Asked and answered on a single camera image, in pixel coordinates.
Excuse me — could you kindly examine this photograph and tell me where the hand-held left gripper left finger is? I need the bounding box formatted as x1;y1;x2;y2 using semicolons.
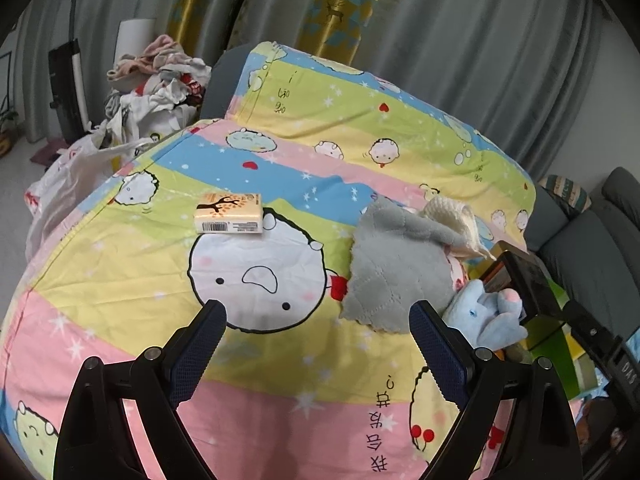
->
52;299;228;480

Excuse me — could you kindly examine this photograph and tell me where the striped cushion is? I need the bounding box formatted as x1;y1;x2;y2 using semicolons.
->
537;174;594;221

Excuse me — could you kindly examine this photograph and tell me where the cartoon printed bedsheet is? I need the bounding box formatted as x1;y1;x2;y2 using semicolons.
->
0;40;601;480

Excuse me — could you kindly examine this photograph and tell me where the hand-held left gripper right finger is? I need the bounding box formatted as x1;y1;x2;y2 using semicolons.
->
408;300;583;480

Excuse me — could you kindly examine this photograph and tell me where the cream orange tissue packet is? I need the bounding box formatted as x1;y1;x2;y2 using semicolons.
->
194;191;264;235

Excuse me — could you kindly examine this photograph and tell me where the green storage box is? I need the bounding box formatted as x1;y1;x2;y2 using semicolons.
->
470;240;601;397

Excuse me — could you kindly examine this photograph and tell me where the white plastic bag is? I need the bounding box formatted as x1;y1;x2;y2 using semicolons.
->
25;120;157;262

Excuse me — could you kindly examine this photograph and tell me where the potted plant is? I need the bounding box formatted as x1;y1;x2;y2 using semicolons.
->
0;107;22;159

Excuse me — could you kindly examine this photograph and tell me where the white cylinder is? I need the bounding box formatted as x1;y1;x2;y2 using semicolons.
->
116;19;157;70

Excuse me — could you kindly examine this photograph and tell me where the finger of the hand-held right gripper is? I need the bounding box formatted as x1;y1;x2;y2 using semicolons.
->
562;300;630;367

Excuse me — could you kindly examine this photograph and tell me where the blue plush toy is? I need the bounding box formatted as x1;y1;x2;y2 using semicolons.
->
444;280;531;352

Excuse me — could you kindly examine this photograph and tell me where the black flat box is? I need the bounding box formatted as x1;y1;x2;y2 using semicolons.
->
482;252;567;322

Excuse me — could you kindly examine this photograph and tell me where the dark purple cloth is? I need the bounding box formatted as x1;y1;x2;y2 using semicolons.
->
30;139;72;167

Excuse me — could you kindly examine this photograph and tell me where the grey quilted cloth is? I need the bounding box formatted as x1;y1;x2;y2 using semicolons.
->
340;195;468;336

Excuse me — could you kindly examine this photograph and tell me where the black floor stand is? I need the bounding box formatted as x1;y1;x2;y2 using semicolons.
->
48;0;94;147

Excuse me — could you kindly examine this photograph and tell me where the cream knitted cloth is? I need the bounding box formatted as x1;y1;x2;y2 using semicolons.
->
417;197;498;262

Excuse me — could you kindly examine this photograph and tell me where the red white cloth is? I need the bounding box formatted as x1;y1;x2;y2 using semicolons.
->
446;252;469;292

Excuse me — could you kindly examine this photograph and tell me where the grey curtain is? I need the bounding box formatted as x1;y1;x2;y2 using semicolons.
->
10;0;617;181

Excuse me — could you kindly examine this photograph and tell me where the pile of clothes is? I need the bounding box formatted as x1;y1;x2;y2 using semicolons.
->
102;35;213;142

